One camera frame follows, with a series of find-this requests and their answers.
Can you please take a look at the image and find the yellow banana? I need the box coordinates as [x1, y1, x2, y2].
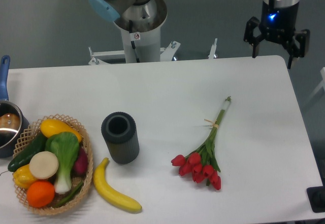
[93, 157, 142, 213]

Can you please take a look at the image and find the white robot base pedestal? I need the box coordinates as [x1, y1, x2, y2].
[88, 28, 181, 65]

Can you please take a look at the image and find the white frame at right edge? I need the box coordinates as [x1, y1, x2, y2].
[309, 67, 325, 100]

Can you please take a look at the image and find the green bok choy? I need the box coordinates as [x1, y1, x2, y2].
[45, 132, 79, 194]

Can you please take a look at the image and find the black clamp at table edge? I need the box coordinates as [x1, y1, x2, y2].
[306, 186, 324, 213]

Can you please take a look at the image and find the blue handled saucepan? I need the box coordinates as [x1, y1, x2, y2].
[1, 55, 29, 158]

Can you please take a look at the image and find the green bean pod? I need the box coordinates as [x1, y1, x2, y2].
[53, 182, 83, 208]

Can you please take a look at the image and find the red tulip bouquet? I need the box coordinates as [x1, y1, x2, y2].
[171, 96, 232, 190]

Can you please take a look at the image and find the dark green cucumber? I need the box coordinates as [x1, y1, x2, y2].
[8, 133, 47, 172]

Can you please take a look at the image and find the white round radish slice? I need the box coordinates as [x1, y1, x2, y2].
[29, 151, 59, 179]

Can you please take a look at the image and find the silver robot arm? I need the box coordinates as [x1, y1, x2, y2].
[88, 0, 310, 63]

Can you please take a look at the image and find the dark grey ribbed vase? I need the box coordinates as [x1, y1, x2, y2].
[101, 112, 140, 165]

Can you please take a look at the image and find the yellow squash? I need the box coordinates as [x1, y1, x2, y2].
[40, 119, 82, 143]

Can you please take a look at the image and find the yellow bell pepper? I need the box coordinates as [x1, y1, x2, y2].
[13, 164, 38, 189]

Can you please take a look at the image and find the orange fruit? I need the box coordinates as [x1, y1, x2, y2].
[26, 180, 55, 208]

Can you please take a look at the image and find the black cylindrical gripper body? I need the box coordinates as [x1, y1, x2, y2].
[258, 0, 300, 44]

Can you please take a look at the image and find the woven wicker basket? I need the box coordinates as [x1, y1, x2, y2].
[13, 114, 93, 216]

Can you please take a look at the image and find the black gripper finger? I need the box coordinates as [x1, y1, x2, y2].
[243, 17, 266, 58]
[284, 29, 310, 69]

